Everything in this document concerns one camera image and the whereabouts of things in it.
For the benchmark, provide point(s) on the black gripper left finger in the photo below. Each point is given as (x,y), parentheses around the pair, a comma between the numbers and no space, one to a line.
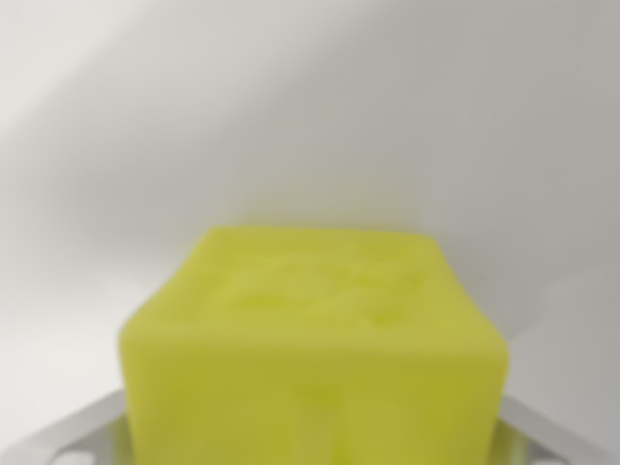
(72,436)

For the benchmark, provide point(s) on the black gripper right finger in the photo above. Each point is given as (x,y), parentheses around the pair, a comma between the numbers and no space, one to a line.
(547,436)

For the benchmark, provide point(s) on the yellow cube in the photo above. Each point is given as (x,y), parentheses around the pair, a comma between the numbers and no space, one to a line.
(315,358)

